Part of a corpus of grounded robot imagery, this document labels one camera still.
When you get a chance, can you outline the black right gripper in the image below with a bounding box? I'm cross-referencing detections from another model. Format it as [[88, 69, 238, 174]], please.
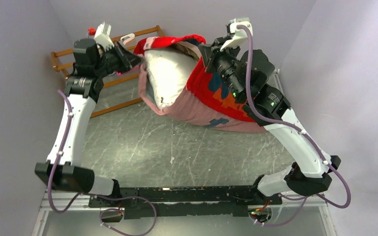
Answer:
[[200, 35, 247, 100]]

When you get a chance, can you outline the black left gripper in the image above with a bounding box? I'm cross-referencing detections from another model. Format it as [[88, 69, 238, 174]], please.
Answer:
[[94, 40, 145, 79]]

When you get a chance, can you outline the white pillow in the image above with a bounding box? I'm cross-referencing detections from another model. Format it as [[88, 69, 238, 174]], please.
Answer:
[[145, 47, 199, 109]]

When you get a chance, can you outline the pink red patterned pillowcase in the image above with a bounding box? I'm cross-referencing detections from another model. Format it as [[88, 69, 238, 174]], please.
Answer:
[[133, 34, 265, 133]]

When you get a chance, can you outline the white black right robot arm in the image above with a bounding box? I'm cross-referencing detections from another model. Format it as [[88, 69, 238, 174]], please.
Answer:
[[198, 38, 341, 204]]

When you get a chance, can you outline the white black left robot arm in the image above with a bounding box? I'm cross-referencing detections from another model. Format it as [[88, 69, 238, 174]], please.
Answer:
[[34, 38, 143, 207]]

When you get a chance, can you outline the pink white tape dispenser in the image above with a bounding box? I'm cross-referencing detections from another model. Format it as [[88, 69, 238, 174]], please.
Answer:
[[120, 33, 135, 45]]

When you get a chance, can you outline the wooden shelf rack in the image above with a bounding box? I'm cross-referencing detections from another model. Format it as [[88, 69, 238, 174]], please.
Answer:
[[50, 25, 165, 118]]

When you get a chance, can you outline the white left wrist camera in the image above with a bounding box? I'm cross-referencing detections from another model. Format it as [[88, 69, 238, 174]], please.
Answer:
[[94, 22, 114, 52]]

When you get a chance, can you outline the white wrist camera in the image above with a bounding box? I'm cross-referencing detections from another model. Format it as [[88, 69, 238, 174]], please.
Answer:
[[94, 22, 114, 52], [220, 17, 253, 52]]

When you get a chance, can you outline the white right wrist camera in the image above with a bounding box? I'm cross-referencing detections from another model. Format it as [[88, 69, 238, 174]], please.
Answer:
[[220, 17, 253, 52]]

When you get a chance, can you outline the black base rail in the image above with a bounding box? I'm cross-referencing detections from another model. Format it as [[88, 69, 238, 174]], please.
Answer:
[[89, 185, 282, 219]]

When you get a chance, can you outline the aluminium frame rail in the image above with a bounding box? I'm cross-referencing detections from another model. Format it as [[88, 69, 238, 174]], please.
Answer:
[[32, 192, 336, 236]]

